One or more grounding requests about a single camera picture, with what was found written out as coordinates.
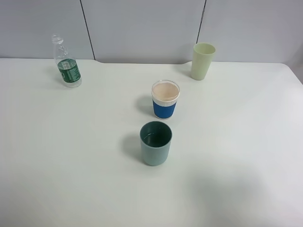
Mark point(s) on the blue sleeve glass cup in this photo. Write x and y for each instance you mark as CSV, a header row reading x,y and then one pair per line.
x,y
165,95

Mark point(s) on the clear green label bottle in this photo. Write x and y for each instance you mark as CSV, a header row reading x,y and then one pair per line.
x,y
66,64

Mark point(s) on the teal plastic cup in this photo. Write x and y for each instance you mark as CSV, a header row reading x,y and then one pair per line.
x,y
155,140

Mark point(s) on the pale green tall cup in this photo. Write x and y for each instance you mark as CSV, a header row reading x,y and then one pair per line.
x,y
202,57

